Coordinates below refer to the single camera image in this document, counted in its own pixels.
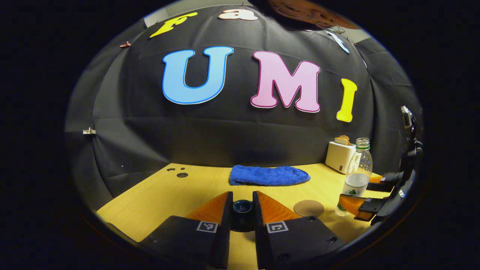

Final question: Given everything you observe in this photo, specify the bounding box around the blue towel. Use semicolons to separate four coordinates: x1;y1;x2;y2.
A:
229;165;311;187

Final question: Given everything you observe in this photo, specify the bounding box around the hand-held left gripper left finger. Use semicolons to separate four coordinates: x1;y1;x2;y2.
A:
139;191;234;270

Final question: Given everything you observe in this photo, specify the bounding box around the clear plastic water bottle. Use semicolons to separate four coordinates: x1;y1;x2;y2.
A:
336;138;374;217

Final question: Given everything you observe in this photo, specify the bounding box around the white toaster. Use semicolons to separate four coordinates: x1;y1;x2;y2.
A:
325;141;357;174

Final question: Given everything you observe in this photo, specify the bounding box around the round brown coaster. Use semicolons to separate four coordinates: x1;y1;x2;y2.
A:
294;200;325;218

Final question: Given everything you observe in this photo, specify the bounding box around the black backdrop cloth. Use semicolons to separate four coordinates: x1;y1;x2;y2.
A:
64;4;424;210

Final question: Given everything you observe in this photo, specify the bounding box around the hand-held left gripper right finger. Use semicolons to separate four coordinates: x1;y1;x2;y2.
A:
252;190;345;270

